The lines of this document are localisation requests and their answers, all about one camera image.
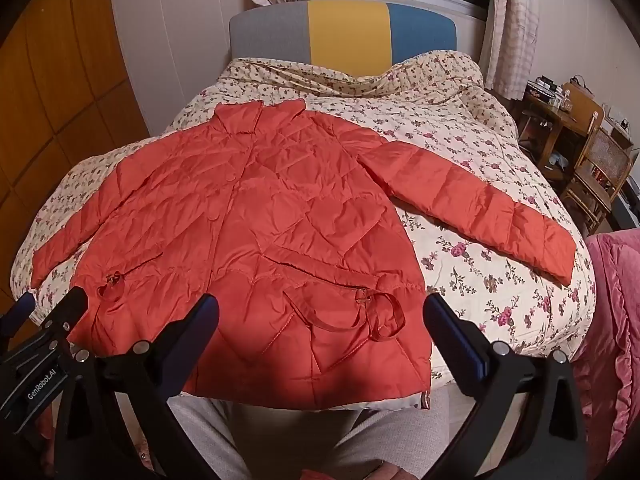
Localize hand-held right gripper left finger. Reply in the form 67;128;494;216
52;293;221;480

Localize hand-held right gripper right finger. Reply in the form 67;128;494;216
423;293;589;480

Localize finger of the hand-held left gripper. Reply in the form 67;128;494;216
0;291;37;340
40;286;90;346

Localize orange puffer jacket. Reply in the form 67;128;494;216
31;100;576;402

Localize person's grey trousers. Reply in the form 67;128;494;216
115;387;474;480

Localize pink ruffled blanket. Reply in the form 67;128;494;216
570;232;640;467

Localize floral quilt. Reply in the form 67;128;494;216
10;50;599;402

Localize wooden wardrobe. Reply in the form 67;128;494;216
0;0;152;307

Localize wooden cane chair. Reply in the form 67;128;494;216
562;110;636;234

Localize yellow bedside table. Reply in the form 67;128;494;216
515;92;596;177

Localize dark box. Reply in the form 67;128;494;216
525;76;564;104

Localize brown bag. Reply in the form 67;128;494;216
560;75;605;127

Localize grey yellow blue headboard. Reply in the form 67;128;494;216
229;0;459;79

